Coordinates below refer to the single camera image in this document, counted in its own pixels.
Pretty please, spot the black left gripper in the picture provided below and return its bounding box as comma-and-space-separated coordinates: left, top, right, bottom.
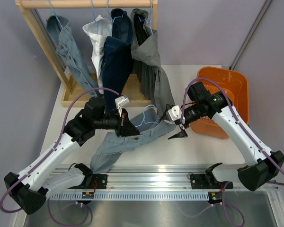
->
94, 108, 140, 138

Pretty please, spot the light blue denim skirt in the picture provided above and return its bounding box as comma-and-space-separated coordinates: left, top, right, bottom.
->
90, 109, 176, 174

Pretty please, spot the light blue skirt hanger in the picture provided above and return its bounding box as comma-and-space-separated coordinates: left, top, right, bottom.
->
135, 104, 158, 128

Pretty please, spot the grey pleated skirt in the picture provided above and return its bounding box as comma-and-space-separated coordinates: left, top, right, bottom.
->
131, 9, 175, 116

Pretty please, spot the light blue grey-skirt hanger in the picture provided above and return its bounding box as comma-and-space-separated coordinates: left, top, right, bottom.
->
138, 0, 154, 35

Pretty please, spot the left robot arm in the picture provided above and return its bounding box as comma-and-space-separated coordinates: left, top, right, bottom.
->
4, 96, 140, 215

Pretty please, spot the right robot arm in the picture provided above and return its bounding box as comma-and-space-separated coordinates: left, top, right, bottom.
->
162, 82, 284, 191

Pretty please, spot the light blue dark-denim hanger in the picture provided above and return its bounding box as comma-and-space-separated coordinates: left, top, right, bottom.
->
106, 0, 124, 26

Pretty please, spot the light blue jacket hanger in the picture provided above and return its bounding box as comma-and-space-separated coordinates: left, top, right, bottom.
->
48, 0, 63, 30

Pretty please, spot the light blue shirt hanger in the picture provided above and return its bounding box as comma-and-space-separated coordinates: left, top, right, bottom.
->
90, 0, 99, 33

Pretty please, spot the dark blue denim garment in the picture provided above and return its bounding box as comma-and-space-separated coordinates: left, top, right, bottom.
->
101, 8, 134, 114

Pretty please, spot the wooden clothes rack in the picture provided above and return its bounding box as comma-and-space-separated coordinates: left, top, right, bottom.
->
15, 0, 158, 107

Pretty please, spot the orange plastic basket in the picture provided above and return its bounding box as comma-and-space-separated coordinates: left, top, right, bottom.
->
190, 66, 250, 139

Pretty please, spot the white shirt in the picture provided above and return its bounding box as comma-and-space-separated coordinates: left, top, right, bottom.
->
82, 15, 112, 87

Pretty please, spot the light denim jacket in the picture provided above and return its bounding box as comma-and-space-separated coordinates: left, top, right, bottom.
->
45, 15, 98, 90

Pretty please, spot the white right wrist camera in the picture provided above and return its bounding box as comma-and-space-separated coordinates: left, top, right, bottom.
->
167, 105, 182, 122

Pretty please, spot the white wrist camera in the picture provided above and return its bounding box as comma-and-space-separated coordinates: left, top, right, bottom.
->
115, 96, 131, 115
167, 105, 182, 122

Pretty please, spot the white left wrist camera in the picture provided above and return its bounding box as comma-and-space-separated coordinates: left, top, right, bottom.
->
115, 96, 131, 115

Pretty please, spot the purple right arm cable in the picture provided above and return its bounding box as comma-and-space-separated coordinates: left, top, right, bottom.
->
181, 78, 284, 185

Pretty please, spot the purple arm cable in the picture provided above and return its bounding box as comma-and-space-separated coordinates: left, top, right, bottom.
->
181, 78, 284, 185
0, 87, 120, 213

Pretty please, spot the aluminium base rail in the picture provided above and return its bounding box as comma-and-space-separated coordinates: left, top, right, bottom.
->
47, 164, 279, 201

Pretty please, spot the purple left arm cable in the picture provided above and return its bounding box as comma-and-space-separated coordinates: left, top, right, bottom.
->
0, 87, 120, 213

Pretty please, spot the aluminium corner post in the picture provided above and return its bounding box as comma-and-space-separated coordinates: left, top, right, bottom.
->
229, 0, 274, 70

